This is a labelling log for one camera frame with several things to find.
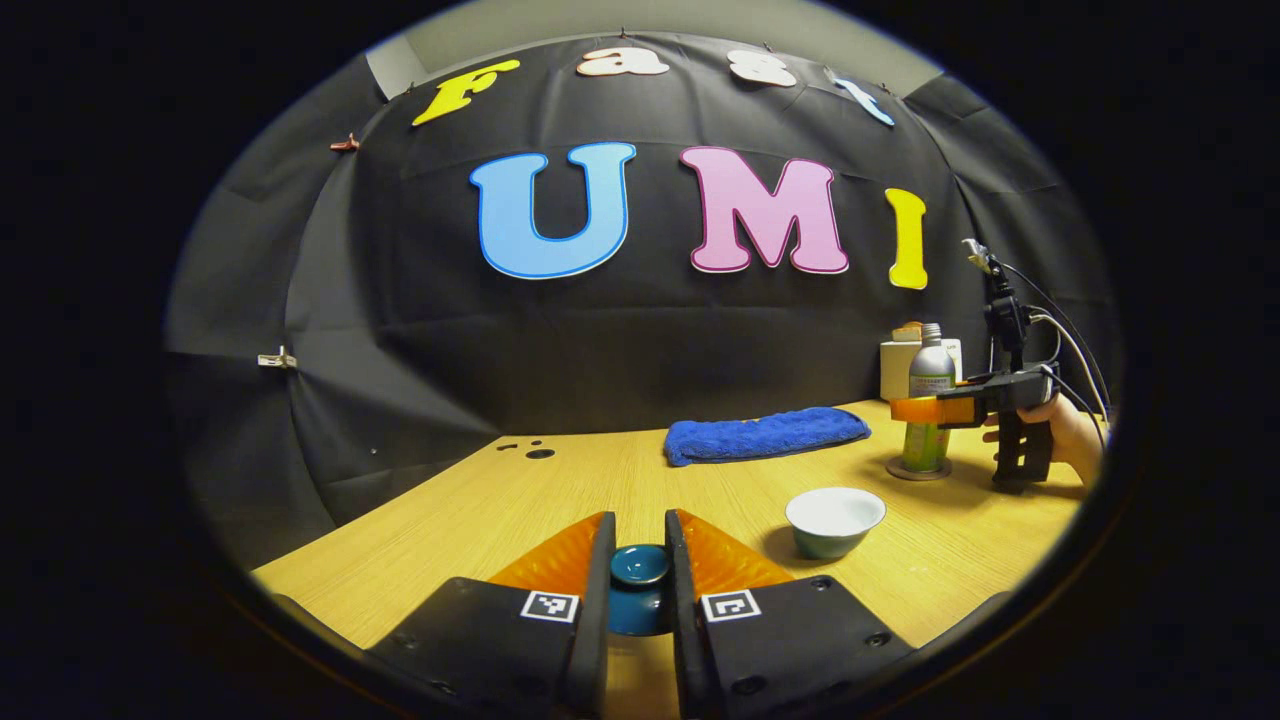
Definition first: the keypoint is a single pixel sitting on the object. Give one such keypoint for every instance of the silver and green water bottle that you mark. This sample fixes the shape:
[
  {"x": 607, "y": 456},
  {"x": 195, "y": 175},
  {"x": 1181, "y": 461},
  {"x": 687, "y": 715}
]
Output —
[{"x": 930, "y": 370}]

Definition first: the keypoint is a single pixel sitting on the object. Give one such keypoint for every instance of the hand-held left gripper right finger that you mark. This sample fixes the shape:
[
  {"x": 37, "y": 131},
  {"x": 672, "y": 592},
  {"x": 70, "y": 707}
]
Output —
[{"x": 685, "y": 640}]

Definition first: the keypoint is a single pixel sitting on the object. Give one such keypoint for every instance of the blue teacup lid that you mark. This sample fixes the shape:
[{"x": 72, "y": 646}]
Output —
[{"x": 640, "y": 590}]

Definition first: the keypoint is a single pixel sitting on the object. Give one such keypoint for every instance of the round brown coaster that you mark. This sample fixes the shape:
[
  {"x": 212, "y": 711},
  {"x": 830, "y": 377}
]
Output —
[{"x": 895, "y": 470}]

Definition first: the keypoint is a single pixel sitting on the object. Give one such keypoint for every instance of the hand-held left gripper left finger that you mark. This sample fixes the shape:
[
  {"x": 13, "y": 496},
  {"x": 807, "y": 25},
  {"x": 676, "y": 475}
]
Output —
[{"x": 595, "y": 640}]

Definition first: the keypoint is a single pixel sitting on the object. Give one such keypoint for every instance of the blue towel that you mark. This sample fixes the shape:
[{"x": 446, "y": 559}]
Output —
[{"x": 765, "y": 435}]

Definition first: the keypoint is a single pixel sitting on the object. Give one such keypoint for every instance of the black backdrop cloth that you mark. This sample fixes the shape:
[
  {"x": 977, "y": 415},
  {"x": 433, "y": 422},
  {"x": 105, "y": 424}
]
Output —
[{"x": 600, "y": 350}]

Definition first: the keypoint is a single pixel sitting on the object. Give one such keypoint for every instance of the white and green teacup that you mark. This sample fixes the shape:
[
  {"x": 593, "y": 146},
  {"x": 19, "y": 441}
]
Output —
[{"x": 835, "y": 515}]

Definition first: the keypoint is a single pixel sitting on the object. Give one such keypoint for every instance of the white toaster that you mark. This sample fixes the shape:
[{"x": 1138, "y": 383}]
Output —
[{"x": 893, "y": 370}]

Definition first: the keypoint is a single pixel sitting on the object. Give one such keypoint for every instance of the bread slice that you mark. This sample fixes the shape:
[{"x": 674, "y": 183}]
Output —
[{"x": 907, "y": 332}]

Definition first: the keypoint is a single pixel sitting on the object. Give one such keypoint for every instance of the red clip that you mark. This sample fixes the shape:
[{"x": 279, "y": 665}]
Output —
[{"x": 345, "y": 144}]

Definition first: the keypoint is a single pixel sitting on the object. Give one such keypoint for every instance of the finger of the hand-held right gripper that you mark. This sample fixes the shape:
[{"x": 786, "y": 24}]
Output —
[{"x": 960, "y": 408}]

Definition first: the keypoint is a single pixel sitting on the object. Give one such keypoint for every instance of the white clip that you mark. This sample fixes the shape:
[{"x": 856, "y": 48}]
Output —
[{"x": 276, "y": 358}]

